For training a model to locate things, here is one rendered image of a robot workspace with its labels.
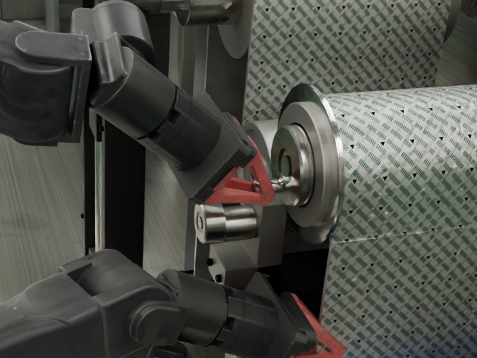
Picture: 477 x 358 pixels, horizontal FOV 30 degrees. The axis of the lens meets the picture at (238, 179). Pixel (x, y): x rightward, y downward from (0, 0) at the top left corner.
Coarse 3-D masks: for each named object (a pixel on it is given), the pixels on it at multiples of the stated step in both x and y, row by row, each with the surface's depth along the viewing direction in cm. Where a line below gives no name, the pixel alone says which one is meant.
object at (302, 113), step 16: (288, 112) 83; (304, 112) 79; (320, 128) 77; (320, 144) 77; (320, 160) 77; (320, 176) 77; (320, 192) 77; (288, 208) 85; (304, 208) 81; (320, 208) 78; (304, 224) 82
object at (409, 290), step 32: (352, 256) 80; (384, 256) 82; (416, 256) 83; (448, 256) 84; (352, 288) 82; (384, 288) 84; (416, 288) 85; (448, 288) 86; (320, 320) 83; (352, 320) 84; (384, 320) 86; (416, 320) 87; (448, 320) 89; (320, 352) 85; (352, 352) 86; (384, 352) 88; (416, 352) 89; (448, 352) 91
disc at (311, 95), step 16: (288, 96) 84; (304, 96) 81; (320, 96) 78; (320, 112) 78; (336, 128) 76; (336, 144) 75; (336, 160) 75; (336, 176) 76; (336, 192) 76; (336, 208) 76; (320, 224) 80; (336, 224) 77; (320, 240) 80
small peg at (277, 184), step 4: (256, 180) 81; (272, 180) 82; (276, 180) 82; (280, 180) 82; (252, 184) 82; (256, 184) 81; (272, 184) 81; (276, 184) 82; (280, 184) 82; (252, 188) 82; (256, 188) 81; (260, 188) 81; (276, 188) 82; (280, 188) 82; (280, 192) 82
